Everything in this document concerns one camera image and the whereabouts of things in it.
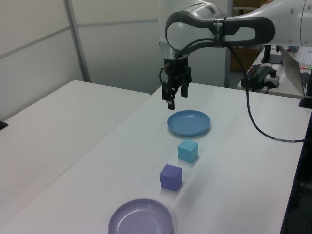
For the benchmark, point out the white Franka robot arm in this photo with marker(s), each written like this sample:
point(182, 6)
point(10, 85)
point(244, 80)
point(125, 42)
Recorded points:
point(182, 29)

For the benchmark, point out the purple plate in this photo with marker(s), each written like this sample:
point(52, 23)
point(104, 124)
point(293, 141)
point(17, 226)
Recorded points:
point(140, 219)

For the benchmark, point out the black power strip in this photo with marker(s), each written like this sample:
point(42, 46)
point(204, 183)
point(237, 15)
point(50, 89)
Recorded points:
point(258, 75)

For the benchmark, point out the purple cube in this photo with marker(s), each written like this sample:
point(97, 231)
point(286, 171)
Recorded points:
point(170, 179)

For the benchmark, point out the grey partition post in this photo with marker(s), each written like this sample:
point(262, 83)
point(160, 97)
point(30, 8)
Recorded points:
point(78, 41)

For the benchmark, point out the blue plate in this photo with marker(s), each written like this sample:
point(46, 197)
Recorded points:
point(189, 123)

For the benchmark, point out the brown cardboard box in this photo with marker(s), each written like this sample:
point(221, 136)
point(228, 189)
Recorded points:
point(240, 58)

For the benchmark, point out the light blue cube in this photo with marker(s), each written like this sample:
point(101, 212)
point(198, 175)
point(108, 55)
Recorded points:
point(186, 152)

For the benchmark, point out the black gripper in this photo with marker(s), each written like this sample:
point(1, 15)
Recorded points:
point(179, 68)

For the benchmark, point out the dark table frame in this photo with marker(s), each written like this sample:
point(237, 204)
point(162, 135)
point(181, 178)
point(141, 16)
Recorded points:
point(296, 182)

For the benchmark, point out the silver laptop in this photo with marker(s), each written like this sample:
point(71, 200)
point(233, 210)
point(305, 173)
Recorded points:
point(292, 70)

